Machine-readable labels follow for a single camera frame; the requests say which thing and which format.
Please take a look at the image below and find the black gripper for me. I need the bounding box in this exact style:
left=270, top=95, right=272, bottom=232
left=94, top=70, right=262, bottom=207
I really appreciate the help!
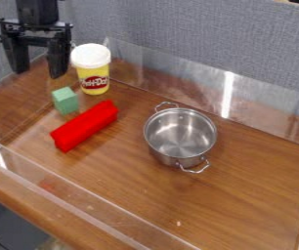
left=0, top=19, right=73, bottom=79

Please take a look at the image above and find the green foam block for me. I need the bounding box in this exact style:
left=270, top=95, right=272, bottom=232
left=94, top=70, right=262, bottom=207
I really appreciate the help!
left=51, top=87, right=78, bottom=115

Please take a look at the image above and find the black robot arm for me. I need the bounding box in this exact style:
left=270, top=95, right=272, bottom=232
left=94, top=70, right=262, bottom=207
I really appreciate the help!
left=0, top=0, right=73, bottom=79

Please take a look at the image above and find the yellow play-doh can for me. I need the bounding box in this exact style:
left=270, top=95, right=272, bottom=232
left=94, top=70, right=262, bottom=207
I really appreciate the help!
left=70, top=43, right=110, bottom=95

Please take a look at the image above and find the red foam block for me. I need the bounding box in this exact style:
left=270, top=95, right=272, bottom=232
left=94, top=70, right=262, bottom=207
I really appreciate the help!
left=49, top=100, right=118, bottom=152

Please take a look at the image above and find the stainless steel pot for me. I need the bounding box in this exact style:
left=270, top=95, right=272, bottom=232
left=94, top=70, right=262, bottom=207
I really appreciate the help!
left=144, top=102, right=217, bottom=174

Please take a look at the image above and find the clear acrylic barrier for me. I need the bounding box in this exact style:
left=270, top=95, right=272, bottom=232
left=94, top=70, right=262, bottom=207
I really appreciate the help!
left=0, top=38, right=299, bottom=250

